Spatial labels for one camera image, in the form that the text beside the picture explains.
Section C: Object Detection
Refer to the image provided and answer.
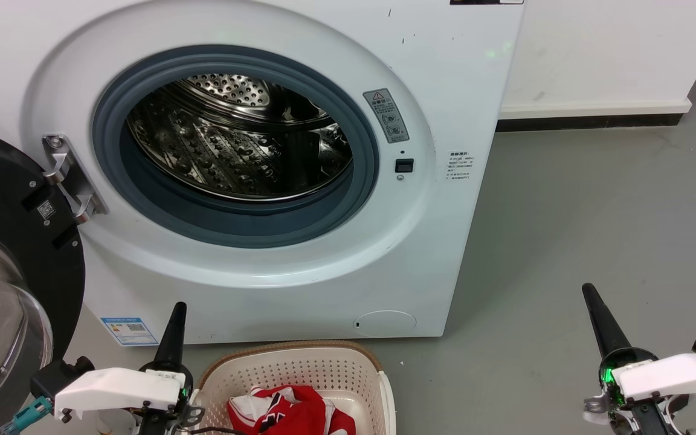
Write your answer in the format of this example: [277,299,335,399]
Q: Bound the grey rubber door gasket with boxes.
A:
[92,45,380,249]

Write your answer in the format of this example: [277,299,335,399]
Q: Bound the black washer door with glass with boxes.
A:
[0,124,86,435]

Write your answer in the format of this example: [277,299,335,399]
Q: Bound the white front-load washing machine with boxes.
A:
[0,0,525,346]

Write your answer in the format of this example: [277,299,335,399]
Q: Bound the small text label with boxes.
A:
[446,151,475,182]

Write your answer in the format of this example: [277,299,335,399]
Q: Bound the metal door hinge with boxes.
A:
[42,134,109,224]

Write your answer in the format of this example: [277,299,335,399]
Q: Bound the blue energy label sticker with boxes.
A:
[101,317,160,346]

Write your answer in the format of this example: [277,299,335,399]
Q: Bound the red and white garment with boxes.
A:
[227,385,356,435]

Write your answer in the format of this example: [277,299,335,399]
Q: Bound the teal cable connector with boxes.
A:
[1,396,54,435]

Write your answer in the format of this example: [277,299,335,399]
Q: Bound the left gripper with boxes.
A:
[134,302,205,435]

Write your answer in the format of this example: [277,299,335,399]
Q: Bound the stainless steel washing machine drum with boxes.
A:
[126,74,355,202]

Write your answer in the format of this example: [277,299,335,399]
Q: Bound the black wall baseboard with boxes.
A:
[496,112,685,133]

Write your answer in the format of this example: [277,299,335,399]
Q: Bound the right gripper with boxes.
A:
[582,283,694,435]

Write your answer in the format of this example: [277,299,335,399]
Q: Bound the grey warning sticker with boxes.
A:
[363,88,410,144]

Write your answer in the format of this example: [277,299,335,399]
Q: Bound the cream perforated laundry basket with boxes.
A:
[194,340,398,435]

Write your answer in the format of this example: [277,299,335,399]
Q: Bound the round white filter cover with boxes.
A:
[353,310,417,338]

